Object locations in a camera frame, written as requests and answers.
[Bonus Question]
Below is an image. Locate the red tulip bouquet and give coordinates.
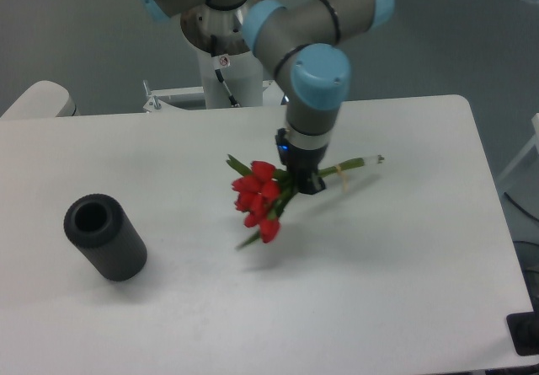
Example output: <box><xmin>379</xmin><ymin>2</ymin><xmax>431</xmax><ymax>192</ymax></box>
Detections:
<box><xmin>225</xmin><ymin>153</ymin><xmax>385</xmax><ymax>250</ymax></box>

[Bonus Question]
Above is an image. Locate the white frame at right edge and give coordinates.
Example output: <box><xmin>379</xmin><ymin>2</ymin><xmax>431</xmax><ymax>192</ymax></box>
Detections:
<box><xmin>496</xmin><ymin>114</ymin><xmax>538</xmax><ymax>188</ymax></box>

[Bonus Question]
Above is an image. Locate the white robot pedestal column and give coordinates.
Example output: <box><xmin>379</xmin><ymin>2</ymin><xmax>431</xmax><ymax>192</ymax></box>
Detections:
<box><xmin>180</xmin><ymin>0</ymin><xmax>270</xmax><ymax>109</ymax></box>

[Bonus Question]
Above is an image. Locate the white rounded chair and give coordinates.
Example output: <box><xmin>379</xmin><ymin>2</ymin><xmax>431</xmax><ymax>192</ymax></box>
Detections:
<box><xmin>1</xmin><ymin>80</ymin><xmax>80</xmax><ymax>121</ymax></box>

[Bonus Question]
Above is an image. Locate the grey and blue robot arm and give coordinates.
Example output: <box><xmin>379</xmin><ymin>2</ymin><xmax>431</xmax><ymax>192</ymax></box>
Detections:
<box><xmin>141</xmin><ymin>0</ymin><xmax>395</xmax><ymax>195</ymax></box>

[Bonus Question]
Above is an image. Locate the black cable on pedestal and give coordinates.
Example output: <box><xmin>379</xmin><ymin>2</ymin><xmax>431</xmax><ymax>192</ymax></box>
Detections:
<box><xmin>210</xmin><ymin>34</ymin><xmax>242</xmax><ymax>109</ymax></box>

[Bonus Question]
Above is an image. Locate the black ribbed cylindrical vase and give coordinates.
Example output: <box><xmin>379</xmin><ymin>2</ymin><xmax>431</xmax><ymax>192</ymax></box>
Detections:
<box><xmin>63</xmin><ymin>194</ymin><xmax>147</xmax><ymax>281</ymax></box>

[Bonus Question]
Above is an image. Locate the white pedestal base frame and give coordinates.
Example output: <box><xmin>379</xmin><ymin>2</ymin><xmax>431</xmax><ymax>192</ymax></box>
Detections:
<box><xmin>142</xmin><ymin>80</ymin><xmax>289</xmax><ymax>113</ymax></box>

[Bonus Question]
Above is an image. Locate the black device at table edge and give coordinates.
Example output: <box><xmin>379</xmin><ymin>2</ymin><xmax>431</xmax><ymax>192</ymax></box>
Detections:
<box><xmin>506</xmin><ymin>312</ymin><xmax>538</xmax><ymax>356</ymax></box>

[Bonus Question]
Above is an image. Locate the black cable on floor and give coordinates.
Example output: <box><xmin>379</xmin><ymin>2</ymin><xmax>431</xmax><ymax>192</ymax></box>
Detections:
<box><xmin>504</xmin><ymin>191</ymin><xmax>539</xmax><ymax>217</ymax></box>

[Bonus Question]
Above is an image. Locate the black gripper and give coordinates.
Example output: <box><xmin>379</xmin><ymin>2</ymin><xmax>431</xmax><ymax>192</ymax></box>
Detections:
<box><xmin>275</xmin><ymin>127</ymin><xmax>329</xmax><ymax>195</ymax></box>

